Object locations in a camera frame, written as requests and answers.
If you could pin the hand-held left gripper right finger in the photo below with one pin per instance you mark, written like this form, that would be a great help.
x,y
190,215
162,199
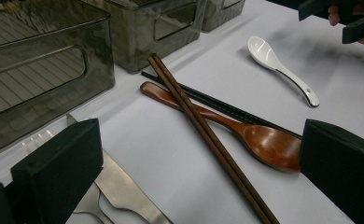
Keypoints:
x,y
342,168

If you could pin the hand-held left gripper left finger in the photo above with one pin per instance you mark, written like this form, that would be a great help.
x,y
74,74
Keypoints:
x,y
55,174

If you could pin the metal fork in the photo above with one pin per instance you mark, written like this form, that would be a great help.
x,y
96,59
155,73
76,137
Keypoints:
x,y
91,202

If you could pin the white ceramic spoon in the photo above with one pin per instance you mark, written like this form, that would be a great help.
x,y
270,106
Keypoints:
x,y
262,51

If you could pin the brown wooden spoon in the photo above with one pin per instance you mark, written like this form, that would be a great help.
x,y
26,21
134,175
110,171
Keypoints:
x,y
270,146

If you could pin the smoky clear plastic bin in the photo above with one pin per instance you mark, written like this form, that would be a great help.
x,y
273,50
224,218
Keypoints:
x,y
217,15
133,43
46,93

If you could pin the black chopstick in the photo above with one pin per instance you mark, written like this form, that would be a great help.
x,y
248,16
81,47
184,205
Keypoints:
x,y
220,107
225,105

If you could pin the brown wooden chopstick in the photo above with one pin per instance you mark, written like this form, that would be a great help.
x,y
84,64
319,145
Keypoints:
x,y
198,130
206,127

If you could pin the white table mat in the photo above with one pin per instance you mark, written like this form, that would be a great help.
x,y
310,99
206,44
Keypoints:
x,y
170,186

